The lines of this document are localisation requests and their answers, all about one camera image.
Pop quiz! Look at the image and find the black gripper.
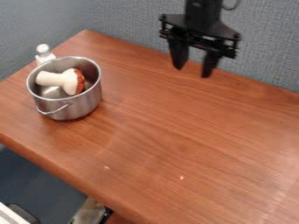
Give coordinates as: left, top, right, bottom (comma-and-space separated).
158, 0, 240, 78

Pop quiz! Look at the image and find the white red-capped toy mushroom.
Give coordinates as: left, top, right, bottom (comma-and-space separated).
34, 68, 85, 95

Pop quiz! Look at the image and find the shiny metal pot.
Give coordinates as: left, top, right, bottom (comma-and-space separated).
25, 56, 101, 121

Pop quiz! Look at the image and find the white salt shaker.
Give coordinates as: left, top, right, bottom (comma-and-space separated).
34, 44, 55, 65

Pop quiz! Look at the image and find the metal table leg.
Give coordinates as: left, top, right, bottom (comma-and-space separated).
67, 198, 113, 224

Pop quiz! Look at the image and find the white object at corner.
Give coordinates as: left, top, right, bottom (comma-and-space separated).
0, 202, 30, 224

